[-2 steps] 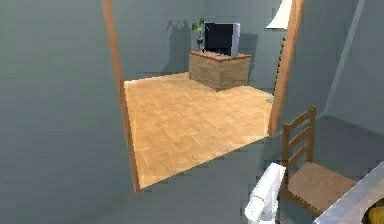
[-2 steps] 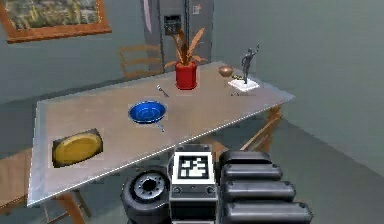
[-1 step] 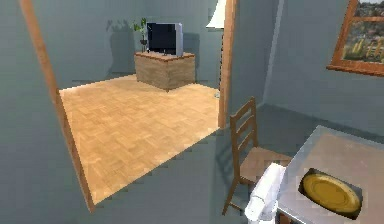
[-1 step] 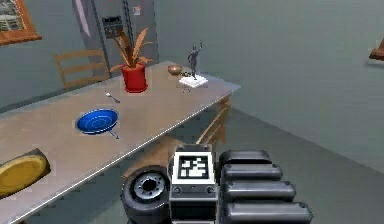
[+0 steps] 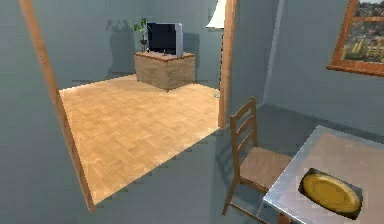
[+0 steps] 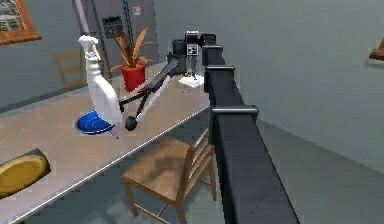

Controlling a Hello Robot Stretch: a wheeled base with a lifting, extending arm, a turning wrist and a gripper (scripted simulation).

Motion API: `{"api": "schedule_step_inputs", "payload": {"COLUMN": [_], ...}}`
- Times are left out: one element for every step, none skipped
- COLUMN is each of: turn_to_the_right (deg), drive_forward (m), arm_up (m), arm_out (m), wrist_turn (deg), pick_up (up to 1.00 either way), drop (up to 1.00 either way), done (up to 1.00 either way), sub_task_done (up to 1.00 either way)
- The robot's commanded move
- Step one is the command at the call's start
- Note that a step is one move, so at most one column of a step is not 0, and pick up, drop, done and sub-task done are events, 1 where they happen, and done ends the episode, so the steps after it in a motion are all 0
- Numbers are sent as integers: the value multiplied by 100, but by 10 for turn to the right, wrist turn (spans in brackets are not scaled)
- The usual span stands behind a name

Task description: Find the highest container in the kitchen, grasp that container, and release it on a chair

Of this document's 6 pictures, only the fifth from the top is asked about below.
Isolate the wooden slat-back chair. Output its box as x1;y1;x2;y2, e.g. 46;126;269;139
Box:
222;96;294;222

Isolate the wooden television stand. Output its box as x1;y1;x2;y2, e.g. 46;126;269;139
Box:
134;50;196;92

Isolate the grey television set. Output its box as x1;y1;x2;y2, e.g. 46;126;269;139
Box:
146;22;184;58

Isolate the green house plant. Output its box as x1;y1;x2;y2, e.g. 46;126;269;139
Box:
133;17;149;53

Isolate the white floor lamp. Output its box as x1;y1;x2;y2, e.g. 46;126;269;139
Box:
205;0;228;100

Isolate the grey metal table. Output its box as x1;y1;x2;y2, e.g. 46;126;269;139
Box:
262;124;384;224

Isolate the yellow plate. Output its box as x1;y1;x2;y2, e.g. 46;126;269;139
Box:
301;172;362;215

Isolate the wooden framed window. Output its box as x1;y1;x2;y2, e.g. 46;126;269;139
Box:
326;0;384;78

